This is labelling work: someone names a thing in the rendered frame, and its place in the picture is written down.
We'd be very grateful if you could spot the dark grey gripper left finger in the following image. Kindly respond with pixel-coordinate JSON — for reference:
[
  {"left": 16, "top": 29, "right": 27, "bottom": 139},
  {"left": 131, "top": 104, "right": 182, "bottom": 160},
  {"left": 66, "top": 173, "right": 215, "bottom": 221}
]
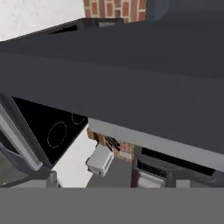
[{"left": 6, "top": 166, "right": 61, "bottom": 188}]

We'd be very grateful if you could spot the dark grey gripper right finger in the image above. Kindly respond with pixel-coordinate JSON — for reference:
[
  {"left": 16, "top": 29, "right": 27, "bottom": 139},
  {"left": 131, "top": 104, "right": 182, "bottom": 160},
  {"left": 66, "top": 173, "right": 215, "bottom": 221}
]
[{"left": 165, "top": 171, "right": 224, "bottom": 188}]

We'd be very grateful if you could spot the dark grey microwave oven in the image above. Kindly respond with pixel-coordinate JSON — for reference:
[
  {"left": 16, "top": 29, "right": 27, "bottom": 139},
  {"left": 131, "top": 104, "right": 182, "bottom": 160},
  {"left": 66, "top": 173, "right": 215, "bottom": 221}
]
[{"left": 131, "top": 145, "right": 217, "bottom": 188}]

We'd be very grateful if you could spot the black glass hob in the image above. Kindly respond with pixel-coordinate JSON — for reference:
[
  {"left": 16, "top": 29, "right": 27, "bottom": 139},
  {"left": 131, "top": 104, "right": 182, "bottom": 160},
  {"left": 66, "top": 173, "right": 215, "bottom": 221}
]
[{"left": 11, "top": 95, "right": 89, "bottom": 166}]

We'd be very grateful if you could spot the dark grey range hood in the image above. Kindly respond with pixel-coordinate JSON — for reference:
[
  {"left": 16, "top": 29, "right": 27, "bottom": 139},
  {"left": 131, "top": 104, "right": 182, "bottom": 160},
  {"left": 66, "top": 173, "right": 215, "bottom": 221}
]
[{"left": 0, "top": 11, "right": 224, "bottom": 173}]

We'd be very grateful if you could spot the grey oven door handle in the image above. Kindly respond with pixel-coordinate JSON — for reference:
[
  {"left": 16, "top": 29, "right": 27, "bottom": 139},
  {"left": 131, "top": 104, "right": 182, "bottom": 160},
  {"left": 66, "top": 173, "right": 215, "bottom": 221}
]
[{"left": 0, "top": 103, "right": 44, "bottom": 172}]

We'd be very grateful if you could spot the knife rail with black knives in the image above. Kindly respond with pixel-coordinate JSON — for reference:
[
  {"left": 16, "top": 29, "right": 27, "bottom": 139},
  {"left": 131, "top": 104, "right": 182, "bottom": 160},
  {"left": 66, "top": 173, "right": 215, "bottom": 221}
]
[{"left": 103, "top": 135, "right": 122, "bottom": 153}]

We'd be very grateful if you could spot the grey wall cabinet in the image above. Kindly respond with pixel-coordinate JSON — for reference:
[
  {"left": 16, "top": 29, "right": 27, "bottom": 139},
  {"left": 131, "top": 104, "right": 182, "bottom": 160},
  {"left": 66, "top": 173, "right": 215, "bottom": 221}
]
[{"left": 145, "top": 0, "right": 224, "bottom": 23}]

